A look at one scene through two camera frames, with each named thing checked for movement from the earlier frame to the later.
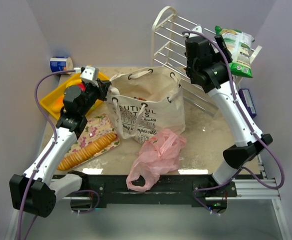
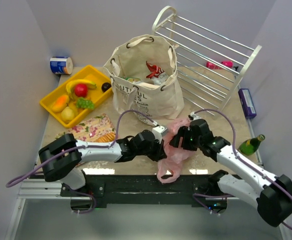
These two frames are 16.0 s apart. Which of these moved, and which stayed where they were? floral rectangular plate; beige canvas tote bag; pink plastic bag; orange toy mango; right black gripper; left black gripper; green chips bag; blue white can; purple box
Moved: beige canvas tote bag; left black gripper; right black gripper; green chips bag; pink plastic bag
Stayed: purple box; floral rectangular plate; orange toy mango; blue white can
